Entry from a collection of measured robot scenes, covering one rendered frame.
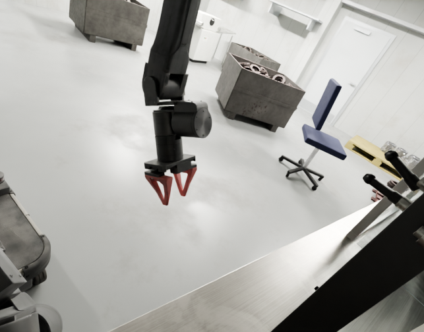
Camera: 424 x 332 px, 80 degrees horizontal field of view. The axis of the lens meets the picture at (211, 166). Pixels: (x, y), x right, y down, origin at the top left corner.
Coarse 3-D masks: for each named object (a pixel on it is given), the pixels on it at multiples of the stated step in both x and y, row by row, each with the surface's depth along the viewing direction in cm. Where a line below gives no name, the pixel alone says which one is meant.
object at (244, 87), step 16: (240, 64) 398; (256, 64) 449; (224, 80) 424; (240, 80) 373; (256, 80) 377; (272, 80) 381; (288, 80) 450; (224, 96) 408; (240, 96) 388; (256, 96) 392; (272, 96) 396; (288, 96) 400; (240, 112) 404; (256, 112) 409; (272, 112) 413; (288, 112) 417; (272, 128) 433
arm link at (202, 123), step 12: (144, 84) 49; (156, 84) 48; (144, 96) 50; (156, 96) 48; (180, 108) 48; (192, 108) 47; (204, 108) 48; (180, 120) 48; (192, 120) 46; (204, 120) 49; (180, 132) 49; (192, 132) 47; (204, 132) 49
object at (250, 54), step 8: (232, 48) 616; (240, 48) 599; (248, 48) 620; (240, 56) 602; (248, 56) 587; (256, 56) 572; (264, 56) 618; (224, 64) 640; (264, 64) 582; (272, 64) 600; (280, 64) 620
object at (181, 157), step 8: (160, 136) 52; (168, 136) 52; (176, 136) 54; (160, 144) 53; (168, 144) 52; (176, 144) 53; (160, 152) 53; (168, 152) 53; (176, 152) 53; (152, 160) 56; (160, 160) 54; (168, 160) 53; (176, 160) 54; (184, 160) 55; (192, 160) 58; (144, 168) 54; (160, 168) 51; (168, 168) 52
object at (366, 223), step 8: (416, 168) 81; (400, 184) 84; (400, 192) 84; (384, 200) 88; (376, 208) 90; (384, 208) 88; (368, 216) 92; (376, 216) 90; (384, 216) 118; (360, 224) 94; (368, 224) 92; (376, 224) 110; (352, 232) 97; (360, 232) 95; (352, 240) 97
